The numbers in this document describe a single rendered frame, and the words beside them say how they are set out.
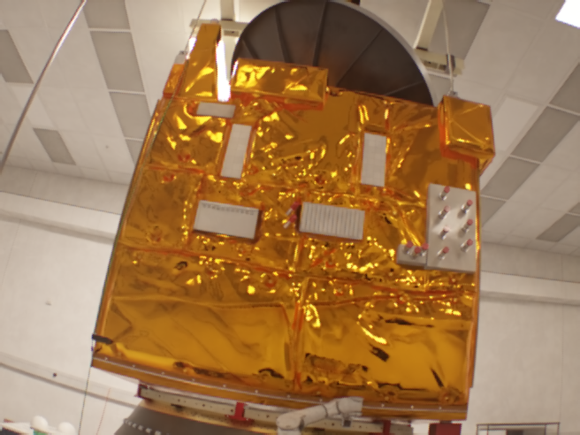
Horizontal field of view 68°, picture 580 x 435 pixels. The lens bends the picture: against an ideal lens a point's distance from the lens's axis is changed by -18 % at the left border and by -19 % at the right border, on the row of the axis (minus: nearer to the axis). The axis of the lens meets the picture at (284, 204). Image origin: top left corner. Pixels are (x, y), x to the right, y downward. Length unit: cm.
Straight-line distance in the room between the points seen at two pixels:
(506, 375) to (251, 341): 702
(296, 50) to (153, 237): 178
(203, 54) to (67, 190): 649
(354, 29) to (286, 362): 222
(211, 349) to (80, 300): 632
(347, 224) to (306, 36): 154
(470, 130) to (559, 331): 714
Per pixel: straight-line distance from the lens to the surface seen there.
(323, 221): 269
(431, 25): 442
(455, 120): 308
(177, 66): 325
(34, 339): 884
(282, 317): 249
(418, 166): 292
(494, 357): 897
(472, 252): 276
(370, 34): 352
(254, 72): 308
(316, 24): 366
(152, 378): 253
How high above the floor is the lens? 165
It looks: 25 degrees up
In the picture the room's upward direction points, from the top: 9 degrees clockwise
